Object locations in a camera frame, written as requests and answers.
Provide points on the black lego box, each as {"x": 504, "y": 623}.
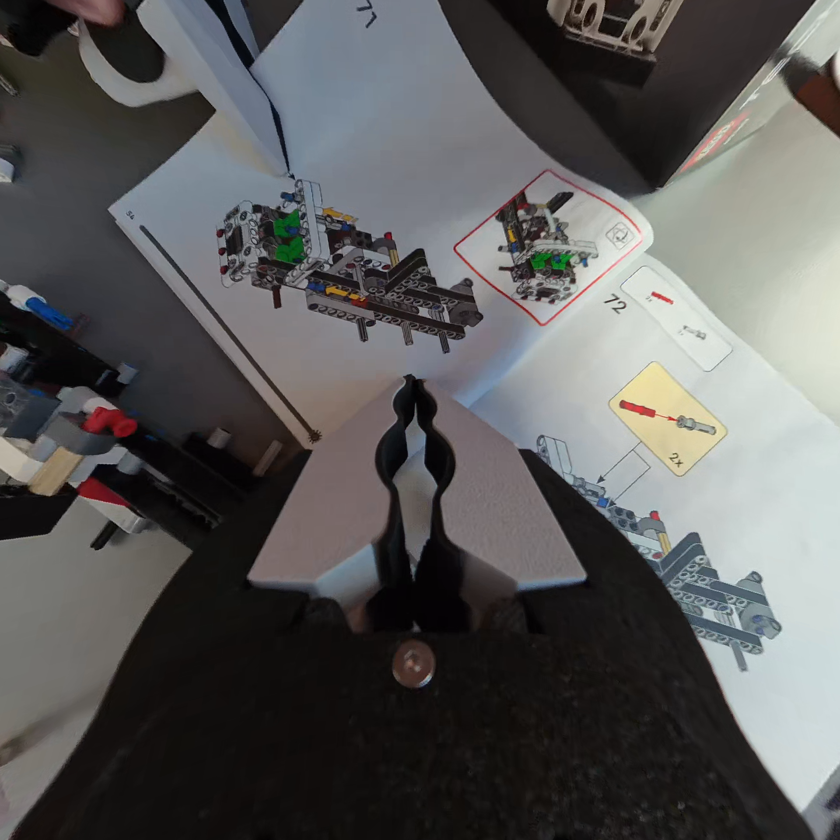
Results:
{"x": 558, "y": 98}

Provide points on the small white grey lego piece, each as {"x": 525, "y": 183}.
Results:
{"x": 6, "y": 169}

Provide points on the person's left hand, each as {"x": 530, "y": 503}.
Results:
{"x": 95, "y": 10}

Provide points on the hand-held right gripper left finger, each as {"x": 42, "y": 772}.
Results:
{"x": 321, "y": 525}

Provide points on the partly built lego model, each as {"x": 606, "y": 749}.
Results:
{"x": 65, "y": 407}

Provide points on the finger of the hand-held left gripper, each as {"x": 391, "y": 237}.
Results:
{"x": 223, "y": 72}

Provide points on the white lego instruction booklet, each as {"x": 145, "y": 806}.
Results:
{"x": 394, "y": 98}

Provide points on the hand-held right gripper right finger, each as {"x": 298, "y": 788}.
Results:
{"x": 505, "y": 525}

